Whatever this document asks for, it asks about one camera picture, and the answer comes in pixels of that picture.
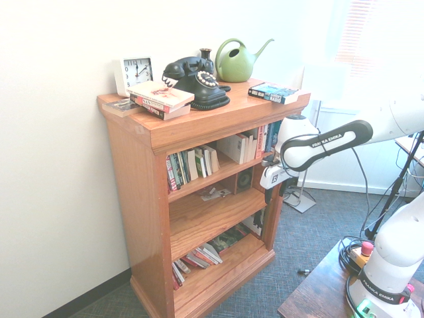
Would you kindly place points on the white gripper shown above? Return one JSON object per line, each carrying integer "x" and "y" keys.
{"x": 275, "y": 179}

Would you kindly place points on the blue Darwin's Radio paperback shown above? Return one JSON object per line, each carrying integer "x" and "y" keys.
{"x": 273, "y": 92}

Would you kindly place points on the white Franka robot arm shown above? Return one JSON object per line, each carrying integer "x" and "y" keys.
{"x": 318, "y": 145}

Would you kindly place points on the white floor lamp stand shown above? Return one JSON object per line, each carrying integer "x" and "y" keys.
{"x": 303, "y": 198}

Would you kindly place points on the small wooden speaker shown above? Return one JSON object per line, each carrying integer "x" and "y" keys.
{"x": 245, "y": 180}

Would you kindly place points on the black white cover book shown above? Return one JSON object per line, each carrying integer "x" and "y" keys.
{"x": 256, "y": 223}

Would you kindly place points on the orange spine book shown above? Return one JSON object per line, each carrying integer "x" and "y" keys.
{"x": 260, "y": 142}

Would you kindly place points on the grey blue spine book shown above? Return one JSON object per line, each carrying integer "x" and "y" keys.
{"x": 268, "y": 137}

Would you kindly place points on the blue Thailand book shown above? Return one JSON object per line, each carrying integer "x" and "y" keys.
{"x": 277, "y": 132}

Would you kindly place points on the loose papers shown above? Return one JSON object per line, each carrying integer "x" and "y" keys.
{"x": 215, "y": 193}

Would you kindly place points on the white pages-out paperback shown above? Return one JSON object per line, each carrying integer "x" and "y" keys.
{"x": 232, "y": 149}

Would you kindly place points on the green camouflage cover book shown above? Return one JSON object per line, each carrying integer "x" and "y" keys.
{"x": 228, "y": 240}

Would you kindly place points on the wooden bookshelf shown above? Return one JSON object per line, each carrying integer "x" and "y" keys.
{"x": 205, "y": 225}

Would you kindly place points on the green spine book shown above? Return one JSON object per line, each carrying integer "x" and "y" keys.
{"x": 199, "y": 165}

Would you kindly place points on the small black floor object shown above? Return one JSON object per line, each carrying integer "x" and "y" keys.
{"x": 303, "y": 272}

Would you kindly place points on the cream pages paperback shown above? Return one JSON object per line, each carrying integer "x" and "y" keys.
{"x": 192, "y": 164}

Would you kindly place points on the dark spine paperback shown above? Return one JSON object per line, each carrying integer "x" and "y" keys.
{"x": 183, "y": 169}

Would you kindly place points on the red spine leaning book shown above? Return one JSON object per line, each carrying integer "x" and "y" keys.
{"x": 195, "y": 261}

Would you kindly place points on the dark wooden robot table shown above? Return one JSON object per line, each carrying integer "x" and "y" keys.
{"x": 314, "y": 291}

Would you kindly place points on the red emergency stop button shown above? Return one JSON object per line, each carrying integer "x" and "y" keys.
{"x": 364, "y": 253}

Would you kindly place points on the black rotary telephone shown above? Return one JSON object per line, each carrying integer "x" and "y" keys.
{"x": 203, "y": 91}

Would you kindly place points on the grey cover book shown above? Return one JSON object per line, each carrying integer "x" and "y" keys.
{"x": 177, "y": 276}

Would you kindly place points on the red white spine book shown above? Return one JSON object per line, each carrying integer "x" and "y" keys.
{"x": 172, "y": 112}

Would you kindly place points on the green plastic watering can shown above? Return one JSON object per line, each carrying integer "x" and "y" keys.
{"x": 235, "y": 66}

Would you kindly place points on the white red-splatter cover book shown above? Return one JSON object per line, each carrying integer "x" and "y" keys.
{"x": 159, "y": 94}

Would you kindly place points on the black glossy vase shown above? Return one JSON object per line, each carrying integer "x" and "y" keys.
{"x": 206, "y": 54}

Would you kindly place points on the dark cover thin book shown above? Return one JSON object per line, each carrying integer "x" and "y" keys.
{"x": 119, "y": 106}

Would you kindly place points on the white square clock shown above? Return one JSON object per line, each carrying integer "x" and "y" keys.
{"x": 134, "y": 74}

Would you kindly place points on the window blind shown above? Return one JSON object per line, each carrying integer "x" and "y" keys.
{"x": 381, "y": 36}

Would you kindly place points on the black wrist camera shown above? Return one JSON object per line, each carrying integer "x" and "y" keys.
{"x": 270, "y": 160}

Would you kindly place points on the black camera tripod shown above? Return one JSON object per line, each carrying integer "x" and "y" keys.
{"x": 394, "y": 192}

